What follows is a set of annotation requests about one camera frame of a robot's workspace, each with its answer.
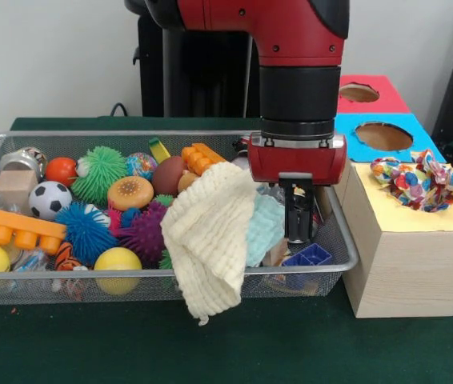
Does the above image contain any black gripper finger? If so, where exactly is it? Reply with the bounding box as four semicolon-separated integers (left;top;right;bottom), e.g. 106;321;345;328
284;182;299;242
300;182;315;243

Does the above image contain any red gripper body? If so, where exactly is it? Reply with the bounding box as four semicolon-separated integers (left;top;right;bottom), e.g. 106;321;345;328
247;133;348;188

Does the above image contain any mint green cloth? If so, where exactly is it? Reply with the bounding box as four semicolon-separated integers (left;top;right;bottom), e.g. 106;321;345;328
245;194;287;268

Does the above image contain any cream waffle cloth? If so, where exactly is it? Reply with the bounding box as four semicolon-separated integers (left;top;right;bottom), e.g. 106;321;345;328
159;162;258;326

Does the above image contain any colourful dotted cloth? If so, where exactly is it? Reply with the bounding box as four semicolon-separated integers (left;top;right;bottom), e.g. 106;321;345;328
370;150;453;201
390;179;453;213

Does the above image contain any wooden box with three holes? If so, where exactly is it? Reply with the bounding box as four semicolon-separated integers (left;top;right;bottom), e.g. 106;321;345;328
332;74;453;319

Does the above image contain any silver mesh bin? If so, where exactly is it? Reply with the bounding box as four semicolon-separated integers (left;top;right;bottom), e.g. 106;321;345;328
0;130;360;307

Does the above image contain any purple spiky ball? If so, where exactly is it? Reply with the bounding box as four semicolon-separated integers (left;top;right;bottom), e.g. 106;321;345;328
116;199;167;268

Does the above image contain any dark green table cloth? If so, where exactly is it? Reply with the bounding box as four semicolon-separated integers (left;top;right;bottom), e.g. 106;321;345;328
0;115;453;384

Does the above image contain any toy burger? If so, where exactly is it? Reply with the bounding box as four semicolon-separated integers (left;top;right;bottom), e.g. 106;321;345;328
107;175;155;212

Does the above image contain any plain yellow ball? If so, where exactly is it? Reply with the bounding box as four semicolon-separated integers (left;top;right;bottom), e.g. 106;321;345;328
93;246;143;296

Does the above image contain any green spiky ball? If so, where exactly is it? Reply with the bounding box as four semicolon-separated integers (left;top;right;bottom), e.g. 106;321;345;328
70;146;130;207

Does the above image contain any blue spiky ball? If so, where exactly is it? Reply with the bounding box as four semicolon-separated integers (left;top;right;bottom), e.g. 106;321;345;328
54;202;119;268

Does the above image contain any plain orange ball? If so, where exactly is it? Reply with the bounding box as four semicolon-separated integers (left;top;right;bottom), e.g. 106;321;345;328
45;157;78;187

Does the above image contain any black and white soccer ball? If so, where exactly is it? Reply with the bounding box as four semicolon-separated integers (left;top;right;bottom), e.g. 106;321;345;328
29;181;74;221

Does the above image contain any orange toy brick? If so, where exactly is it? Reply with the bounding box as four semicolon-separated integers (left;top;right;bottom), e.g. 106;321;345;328
0;203;69;256

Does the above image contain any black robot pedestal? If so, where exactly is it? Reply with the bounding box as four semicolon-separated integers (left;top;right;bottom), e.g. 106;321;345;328
124;0;263;118

